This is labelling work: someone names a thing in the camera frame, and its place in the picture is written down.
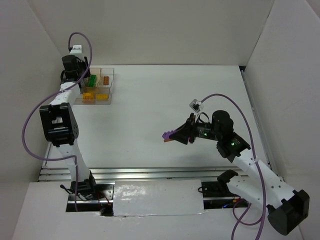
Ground purple brown green lego stack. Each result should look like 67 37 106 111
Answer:
162 130 176 140

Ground green sloped lego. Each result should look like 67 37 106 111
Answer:
89 74 97 82

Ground yellow orange rounded lego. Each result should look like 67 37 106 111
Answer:
82 92 95 103

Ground yellow rectangular lego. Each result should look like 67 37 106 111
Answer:
96 93 109 101

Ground green square lego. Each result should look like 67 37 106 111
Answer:
87 80 96 88

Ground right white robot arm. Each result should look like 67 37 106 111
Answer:
162 110 310 236

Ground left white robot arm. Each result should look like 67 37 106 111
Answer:
39 53 97 200

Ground clear compartment organizer tray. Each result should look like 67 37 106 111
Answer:
74 67 115 105

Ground white taped cover plate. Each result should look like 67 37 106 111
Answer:
113 179 205 217

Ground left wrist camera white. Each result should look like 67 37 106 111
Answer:
68 44 83 55

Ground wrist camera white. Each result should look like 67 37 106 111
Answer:
189 99 204 121
68 44 83 55

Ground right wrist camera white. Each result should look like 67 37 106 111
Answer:
189 99 204 121

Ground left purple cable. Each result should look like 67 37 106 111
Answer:
21 32 93 213

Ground right side aluminium rail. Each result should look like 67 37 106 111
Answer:
238 65 272 169

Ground aluminium rail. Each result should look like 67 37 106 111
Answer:
238 65 272 169
37 166 241 182
41 143 52 169

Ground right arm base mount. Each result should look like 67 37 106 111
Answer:
197 170 248 210

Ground aluminium front rail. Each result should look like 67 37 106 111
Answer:
37 166 241 182

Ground left side aluminium rail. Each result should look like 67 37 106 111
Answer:
41 143 52 169

